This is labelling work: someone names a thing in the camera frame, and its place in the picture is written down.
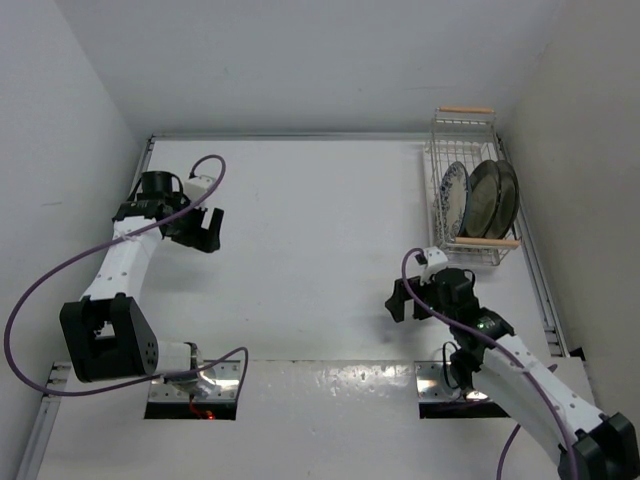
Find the dark rim patterned plate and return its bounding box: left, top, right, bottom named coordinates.
left=464, top=160, right=501, bottom=238

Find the aluminium table frame rail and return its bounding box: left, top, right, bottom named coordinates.
left=14, top=132, right=156, bottom=480

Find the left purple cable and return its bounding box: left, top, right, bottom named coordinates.
left=3, top=154, right=250, bottom=397

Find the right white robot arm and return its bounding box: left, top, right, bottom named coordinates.
left=385, top=268, right=639, bottom=479

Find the metallic rim cream plate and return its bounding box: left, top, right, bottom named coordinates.
left=485, top=160, right=520, bottom=239

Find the purple cable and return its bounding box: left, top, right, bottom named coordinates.
left=399, top=247, right=581, bottom=480
left=3, top=154, right=250, bottom=397

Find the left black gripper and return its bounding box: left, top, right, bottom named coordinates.
left=165, top=192, right=221, bottom=252

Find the white wire dish rack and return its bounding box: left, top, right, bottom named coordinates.
left=424, top=107, right=521, bottom=267

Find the blue floral plate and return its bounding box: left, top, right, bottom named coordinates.
left=439, top=161, right=471, bottom=242

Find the metal base plate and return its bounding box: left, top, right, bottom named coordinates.
left=148, top=360, right=243, bottom=404
left=414, top=361, right=490, bottom=403

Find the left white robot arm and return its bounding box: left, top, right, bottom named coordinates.
left=59, top=171, right=224, bottom=383

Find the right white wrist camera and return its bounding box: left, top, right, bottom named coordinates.
left=416, top=246, right=449, bottom=284

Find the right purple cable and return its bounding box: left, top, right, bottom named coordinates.
left=399, top=247, right=581, bottom=480

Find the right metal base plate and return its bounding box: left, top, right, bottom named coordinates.
left=414, top=361, right=490, bottom=403

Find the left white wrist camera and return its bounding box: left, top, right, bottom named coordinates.
left=183, top=175, right=216, bottom=203

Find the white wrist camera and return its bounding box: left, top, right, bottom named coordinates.
left=183, top=175, right=216, bottom=203
left=416, top=246, right=449, bottom=284

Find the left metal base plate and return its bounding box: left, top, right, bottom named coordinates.
left=148, top=360, right=243, bottom=404

